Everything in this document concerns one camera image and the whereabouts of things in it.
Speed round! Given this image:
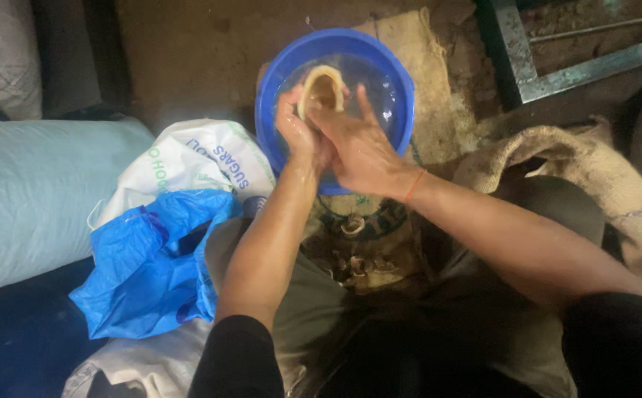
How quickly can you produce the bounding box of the person's left hand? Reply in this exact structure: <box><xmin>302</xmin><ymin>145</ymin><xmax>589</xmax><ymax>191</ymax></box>
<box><xmin>274</xmin><ymin>83</ymin><xmax>333</xmax><ymax>169</ymax></box>

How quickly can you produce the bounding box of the person's right hand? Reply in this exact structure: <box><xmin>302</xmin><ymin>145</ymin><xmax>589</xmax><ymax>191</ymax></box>
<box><xmin>305</xmin><ymin>84</ymin><xmax>424</xmax><ymax>200</ymax></box>

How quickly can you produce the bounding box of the pale curved peel strip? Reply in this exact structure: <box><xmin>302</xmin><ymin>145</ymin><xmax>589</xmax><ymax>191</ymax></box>
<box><xmin>297</xmin><ymin>64</ymin><xmax>346</xmax><ymax>122</ymax></box>

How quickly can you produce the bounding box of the blue plastic basin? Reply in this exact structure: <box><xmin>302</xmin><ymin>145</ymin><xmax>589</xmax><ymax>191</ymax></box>
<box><xmin>255</xmin><ymin>28</ymin><xmax>416</xmax><ymax>196</ymax></box>

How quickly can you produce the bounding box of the white printed woven sack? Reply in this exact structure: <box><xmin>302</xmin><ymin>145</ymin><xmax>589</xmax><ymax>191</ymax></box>
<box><xmin>87</xmin><ymin>118</ymin><xmax>276</xmax><ymax>231</ymax></box>

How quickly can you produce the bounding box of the burlap mat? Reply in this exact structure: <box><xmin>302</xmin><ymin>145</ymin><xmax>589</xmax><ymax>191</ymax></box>
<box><xmin>353</xmin><ymin>7</ymin><xmax>479</xmax><ymax>167</ymax></box>

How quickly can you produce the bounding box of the red thread wristband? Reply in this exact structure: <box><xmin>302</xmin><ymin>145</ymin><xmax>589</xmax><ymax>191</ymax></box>
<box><xmin>404</xmin><ymin>169</ymin><xmax>428</xmax><ymax>204</ymax></box>

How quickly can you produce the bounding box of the pile of peel scraps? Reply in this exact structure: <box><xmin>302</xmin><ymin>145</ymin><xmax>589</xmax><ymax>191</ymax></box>
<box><xmin>312</xmin><ymin>213</ymin><xmax>410</xmax><ymax>291</ymax></box>

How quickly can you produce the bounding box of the blue plastic bag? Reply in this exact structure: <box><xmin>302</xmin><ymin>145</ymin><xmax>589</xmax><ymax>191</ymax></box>
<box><xmin>69</xmin><ymin>189</ymin><xmax>243</xmax><ymax>340</ymax></box>

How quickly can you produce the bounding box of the pale blue filled sack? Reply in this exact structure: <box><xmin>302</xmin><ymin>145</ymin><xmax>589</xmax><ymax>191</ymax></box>
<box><xmin>0</xmin><ymin>116</ymin><xmax>156</xmax><ymax>297</ymax></box>

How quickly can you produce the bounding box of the white filled sack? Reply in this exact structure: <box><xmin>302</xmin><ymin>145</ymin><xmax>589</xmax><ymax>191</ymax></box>
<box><xmin>0</xmin><ymin>0</ymin><xmax>43</xmax><ymax>121</ymax></box>

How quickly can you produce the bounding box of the white cloth sack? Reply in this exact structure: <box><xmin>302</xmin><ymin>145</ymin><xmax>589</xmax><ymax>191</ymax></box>
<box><xmin>61</xmin><ymin>318</ymin><xmax>214</xmax><ymax>398</ymax></box>

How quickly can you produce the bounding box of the brown burlap sack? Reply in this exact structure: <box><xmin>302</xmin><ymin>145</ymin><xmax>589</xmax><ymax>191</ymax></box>
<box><xmin>453</xmin><ymin>116</ymin><xmax>642</xmax><ymax>308</ymax></box>

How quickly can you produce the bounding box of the green metal frame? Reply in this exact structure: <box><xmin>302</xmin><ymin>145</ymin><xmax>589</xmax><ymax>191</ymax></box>
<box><xmin>474</xmin><ymin>0</ymin><xmax>642</xmax><ymax>111</ymax></box>

